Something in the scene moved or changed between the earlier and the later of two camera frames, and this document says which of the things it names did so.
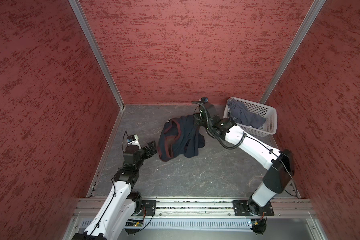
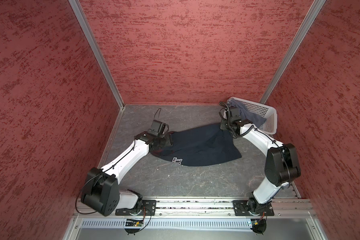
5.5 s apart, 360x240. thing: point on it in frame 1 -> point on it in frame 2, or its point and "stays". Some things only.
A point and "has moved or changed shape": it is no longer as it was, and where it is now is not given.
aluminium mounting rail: [280, 208] stays
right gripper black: [197, 116] -> [222, 126]
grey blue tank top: [239, 112] stays
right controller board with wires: [258, 226] stays
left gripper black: [153, 149] -> [168, 141]
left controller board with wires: [133, 225] stays
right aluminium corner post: [314, 11] stays
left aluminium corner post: [77, 8] stays
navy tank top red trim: [179, 136] has moved or changed shape
